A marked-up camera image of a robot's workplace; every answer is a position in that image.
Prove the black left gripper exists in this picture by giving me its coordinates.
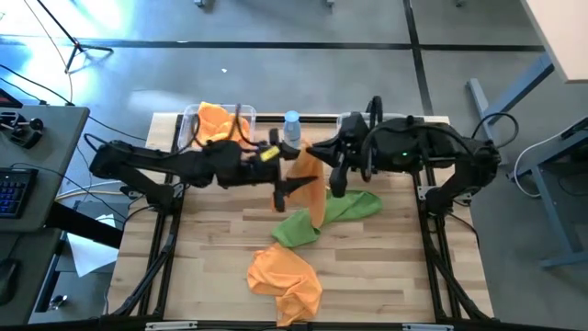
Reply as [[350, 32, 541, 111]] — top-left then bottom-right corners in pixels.
[[213, 128, 319, 213]]

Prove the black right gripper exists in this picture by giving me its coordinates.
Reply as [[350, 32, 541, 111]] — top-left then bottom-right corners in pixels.
[[306, 112, 382, 199]]

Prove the green microfiber towel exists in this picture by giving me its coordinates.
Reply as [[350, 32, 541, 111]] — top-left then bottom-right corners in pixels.
[[270, 189, 384, 249]]

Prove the yellow tape strip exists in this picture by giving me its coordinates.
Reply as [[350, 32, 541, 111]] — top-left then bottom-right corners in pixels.
[[260, 145, 282, 163]]

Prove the clear water bottle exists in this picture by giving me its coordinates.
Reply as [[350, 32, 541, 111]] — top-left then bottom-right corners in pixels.
[[283, 109, 302, 151]]

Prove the black desk leg bar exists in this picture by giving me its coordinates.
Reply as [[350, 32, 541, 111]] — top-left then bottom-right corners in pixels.
[[45, 201, 125, 249]]

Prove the white paper sheet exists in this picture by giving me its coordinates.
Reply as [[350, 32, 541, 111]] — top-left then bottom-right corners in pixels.
[[66, 213, 119, 278]]

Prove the grey desk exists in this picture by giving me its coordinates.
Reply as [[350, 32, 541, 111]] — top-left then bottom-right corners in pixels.
[[0, 104, 91, 234], [0, 228, 63, 325]]

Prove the black tripod stand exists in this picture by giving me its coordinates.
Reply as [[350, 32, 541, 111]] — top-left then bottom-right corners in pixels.
[[36, 0, 114, 73]]

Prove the beige tabletop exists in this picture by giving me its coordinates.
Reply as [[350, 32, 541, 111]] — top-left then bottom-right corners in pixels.
[[520, 0, 588, 84]]

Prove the black desk clamp device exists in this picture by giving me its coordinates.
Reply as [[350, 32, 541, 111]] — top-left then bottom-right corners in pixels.
[[0, 109, 45, 149]]

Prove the small metal caster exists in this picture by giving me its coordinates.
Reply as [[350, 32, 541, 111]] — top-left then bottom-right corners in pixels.
[[48, 293, 70, 312]]

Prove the black backlit keyboard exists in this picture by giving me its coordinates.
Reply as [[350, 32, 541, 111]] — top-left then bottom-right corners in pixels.
[[0, 167, 39, 220]]

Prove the black computer mouse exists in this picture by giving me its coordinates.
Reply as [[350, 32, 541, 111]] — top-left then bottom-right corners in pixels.
[[0, 257, 20, 305]]

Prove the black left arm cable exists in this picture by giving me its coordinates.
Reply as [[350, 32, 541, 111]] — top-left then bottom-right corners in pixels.
[[82, 104, 259, 153]]

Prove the black aluminium table frame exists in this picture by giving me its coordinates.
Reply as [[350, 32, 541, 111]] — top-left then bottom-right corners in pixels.
[[98, 112, 495, 331]]

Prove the blue-grey table leg frame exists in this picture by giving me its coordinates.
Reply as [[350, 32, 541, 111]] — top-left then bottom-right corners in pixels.
[[467, 52, 588, 270]]

